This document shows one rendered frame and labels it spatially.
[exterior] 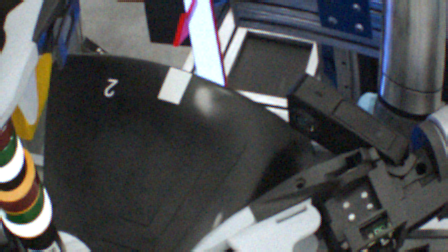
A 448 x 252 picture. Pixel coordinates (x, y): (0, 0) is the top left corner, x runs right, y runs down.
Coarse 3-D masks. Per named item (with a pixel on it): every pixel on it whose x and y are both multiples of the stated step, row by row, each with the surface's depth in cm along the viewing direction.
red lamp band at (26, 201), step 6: (36, 174) 55; (36, 180) 55; (36, 186) 55; (30, 192) 54; (36, 192) 55; (24, 198) 54; (30, 198) 54; (0, 204) 54; (6, 204) 54; (12, 204) 53; (18, 204) 54; (24, 204) 54; (30, 204) 54; (6, 210) 54; (12, 210) 54; (18, 210) 54
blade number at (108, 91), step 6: (102, 78) 84; (108, 78) 84; (114, 78) 84; (120, 78) 84; (102, 84) 83; (108, 84) 83; (114, 84) 83; (120, 84) 83; (102, 90) 83; (108, 90) 83; (114, 90) 83; (120, 90) 83; (102, 96) 83; (108, 96) 83; (114, 96) 83; (108, 102) 82; (114, 102) 82
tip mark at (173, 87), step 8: (168, 72) 85; (176, 72) 85; (184, 72) 85; (168, 80) 84; (176, 80) 84; (184, 80) 84; (168, 88) 84; (176, 88) 84; (184, 88) 84; (160, 96) 83; (168, 96) 83; (176, 96) 83
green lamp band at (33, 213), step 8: (40, 184) 56; (40, 192) 55; (40, 200) 55; (0, 208) 55; (32, 208) 55; (40, 208) 55; (8, 216) 55; (16, 216) 54; (24, 216) 55; (32, 216) 55
